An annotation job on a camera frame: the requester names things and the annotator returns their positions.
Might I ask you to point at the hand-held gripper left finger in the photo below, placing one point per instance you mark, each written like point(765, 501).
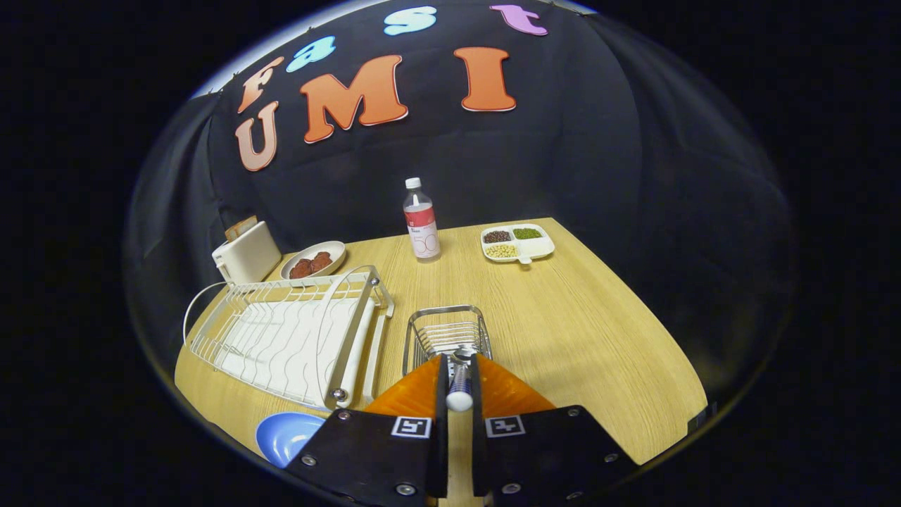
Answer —
point(442, 451)

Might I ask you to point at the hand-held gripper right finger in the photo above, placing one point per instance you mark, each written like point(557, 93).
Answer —
point(479, 451)

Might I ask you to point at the blue plate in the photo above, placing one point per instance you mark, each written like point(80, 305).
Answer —
point(288, 436)

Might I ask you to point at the white divided dish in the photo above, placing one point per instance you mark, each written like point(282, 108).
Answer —
point(536, 248)

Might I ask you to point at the beige oval plate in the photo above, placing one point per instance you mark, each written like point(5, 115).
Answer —
point(334, 248)

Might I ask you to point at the white drip tray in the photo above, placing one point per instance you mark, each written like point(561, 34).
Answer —
point(281, 348)

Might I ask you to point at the pile of yellow beans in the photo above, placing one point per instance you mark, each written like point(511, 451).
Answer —
point(501, 251)

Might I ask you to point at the pile of red beans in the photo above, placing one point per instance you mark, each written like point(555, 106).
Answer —
point(497, 236)

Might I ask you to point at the clear bottle with red label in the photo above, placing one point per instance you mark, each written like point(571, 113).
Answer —
point(422, 232)

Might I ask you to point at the pile of green beans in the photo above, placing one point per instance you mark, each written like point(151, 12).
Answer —
point(527, 234)

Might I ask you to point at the red meat piece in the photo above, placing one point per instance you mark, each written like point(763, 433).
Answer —
point(322, 261)
point(301, 268)

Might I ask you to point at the white toaster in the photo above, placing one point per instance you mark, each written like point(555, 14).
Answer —
point(250, 257)

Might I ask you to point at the toast slice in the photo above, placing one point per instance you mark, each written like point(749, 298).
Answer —
point(238, 221)
point(243, 229)

